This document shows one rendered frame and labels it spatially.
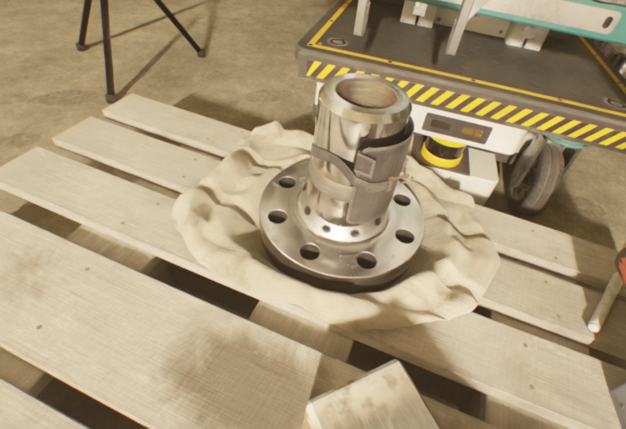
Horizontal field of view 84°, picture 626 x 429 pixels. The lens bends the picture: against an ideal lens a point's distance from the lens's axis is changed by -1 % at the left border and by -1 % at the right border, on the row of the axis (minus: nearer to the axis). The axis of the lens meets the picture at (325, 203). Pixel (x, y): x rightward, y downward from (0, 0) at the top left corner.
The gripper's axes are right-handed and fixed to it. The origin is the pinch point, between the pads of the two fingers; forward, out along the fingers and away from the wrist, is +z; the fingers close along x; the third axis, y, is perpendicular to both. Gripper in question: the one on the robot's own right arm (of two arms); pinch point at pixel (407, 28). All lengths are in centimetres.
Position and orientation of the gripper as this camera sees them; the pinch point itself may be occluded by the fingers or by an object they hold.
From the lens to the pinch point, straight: 57.1
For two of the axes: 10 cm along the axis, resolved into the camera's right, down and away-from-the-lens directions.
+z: -1.1, 7.1, 6.9
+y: 2.6, -6.5, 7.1
